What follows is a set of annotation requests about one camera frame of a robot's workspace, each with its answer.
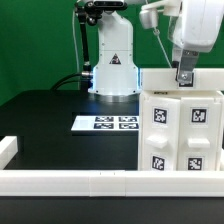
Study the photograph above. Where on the white cabinet top block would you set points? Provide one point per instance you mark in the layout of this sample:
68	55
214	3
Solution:
166	79

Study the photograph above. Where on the white U-shaped fence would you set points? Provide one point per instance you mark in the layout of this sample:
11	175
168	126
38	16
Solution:
103	183

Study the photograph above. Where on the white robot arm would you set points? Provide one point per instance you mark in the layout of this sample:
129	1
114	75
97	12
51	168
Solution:
115	75

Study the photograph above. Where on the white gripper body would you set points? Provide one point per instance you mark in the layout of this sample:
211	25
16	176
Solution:
197	26

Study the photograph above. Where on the white cabinet body box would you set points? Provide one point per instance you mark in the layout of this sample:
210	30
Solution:
179	95

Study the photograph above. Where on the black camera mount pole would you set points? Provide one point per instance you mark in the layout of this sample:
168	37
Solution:
86	14

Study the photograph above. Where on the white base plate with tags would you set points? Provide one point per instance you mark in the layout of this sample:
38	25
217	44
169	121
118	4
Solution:
105	123

